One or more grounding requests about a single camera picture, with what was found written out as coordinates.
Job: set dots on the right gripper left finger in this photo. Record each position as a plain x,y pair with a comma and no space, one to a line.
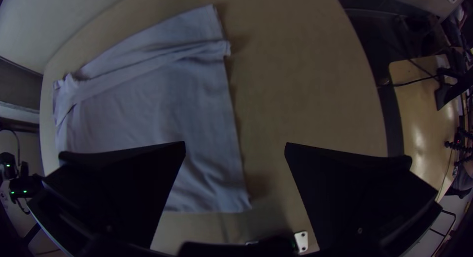
122,187

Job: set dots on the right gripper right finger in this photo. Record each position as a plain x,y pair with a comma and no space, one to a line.
351,198

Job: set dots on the white t-shirt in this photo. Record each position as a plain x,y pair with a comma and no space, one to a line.
166,102

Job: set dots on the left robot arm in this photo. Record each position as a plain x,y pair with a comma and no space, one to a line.
22,185

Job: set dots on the pale wooden side desk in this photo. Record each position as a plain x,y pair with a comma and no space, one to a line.
417,120

